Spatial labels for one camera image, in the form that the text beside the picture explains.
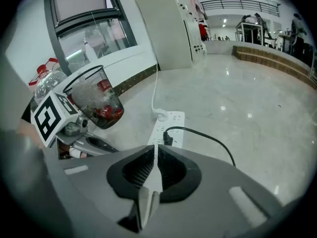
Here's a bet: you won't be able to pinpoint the white wall cable with plug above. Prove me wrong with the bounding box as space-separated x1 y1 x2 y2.
151 62 169 122

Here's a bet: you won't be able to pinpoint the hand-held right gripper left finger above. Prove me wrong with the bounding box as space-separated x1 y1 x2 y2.
45 144 156 238

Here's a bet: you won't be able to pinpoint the red bag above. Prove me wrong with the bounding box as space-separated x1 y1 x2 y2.
197 22 211 43

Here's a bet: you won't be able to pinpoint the clear bottle with red handle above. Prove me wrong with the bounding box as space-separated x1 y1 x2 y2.
28 57 69 107

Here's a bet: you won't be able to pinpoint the black balcony railing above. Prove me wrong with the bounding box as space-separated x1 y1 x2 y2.
200 0 281 18

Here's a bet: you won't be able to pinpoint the black power cable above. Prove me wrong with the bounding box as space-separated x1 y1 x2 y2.
162 125 237 168

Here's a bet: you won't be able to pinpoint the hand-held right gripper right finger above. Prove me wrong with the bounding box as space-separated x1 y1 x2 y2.
144 144 283 238

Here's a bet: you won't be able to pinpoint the black mesh trash bin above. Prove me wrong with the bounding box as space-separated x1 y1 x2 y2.
62 64 125 130

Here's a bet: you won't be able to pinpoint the white tall cabinet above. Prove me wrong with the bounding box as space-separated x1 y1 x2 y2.
128 0 208 72

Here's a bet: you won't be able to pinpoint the white table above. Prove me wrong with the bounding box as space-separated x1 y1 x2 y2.
234 20 264 45

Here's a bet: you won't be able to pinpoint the black window frame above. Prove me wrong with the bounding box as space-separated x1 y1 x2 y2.
43 0 139 77

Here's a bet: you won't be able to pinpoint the brown wooden steps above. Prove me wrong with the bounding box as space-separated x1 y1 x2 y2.
232 45 317 90

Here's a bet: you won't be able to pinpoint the white power strip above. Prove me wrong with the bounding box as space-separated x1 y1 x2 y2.
147 111 186 149

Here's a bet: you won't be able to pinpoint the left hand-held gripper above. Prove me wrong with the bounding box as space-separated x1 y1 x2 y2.
30 90 120 156

